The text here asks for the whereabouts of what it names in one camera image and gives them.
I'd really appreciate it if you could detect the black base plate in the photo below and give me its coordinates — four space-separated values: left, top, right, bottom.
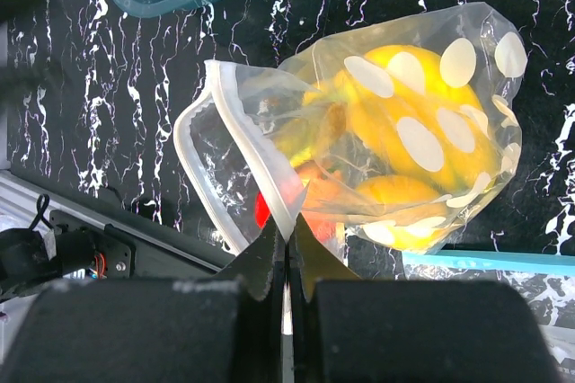
50 187 233 278

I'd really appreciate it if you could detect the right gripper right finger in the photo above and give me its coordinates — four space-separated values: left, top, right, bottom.
287 218 561 382

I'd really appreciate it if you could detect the yellow banana bunch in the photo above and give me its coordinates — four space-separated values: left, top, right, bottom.
274 45 498 193

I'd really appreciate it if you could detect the yellow lemon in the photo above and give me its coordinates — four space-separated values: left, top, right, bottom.
356 174 458 253

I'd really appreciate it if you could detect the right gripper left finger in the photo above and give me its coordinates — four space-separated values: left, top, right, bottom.
1 221 284 382

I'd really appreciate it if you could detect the white dotted zip bag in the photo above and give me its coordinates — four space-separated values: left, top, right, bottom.
173 3 527 254

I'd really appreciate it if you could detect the teal zipper clear bag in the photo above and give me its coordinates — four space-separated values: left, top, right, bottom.
402 251 574 329

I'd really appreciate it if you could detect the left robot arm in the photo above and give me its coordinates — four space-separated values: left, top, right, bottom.
1 194 96 302

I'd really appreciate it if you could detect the red pepper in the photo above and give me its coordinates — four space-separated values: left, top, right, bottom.
254 162 343 245

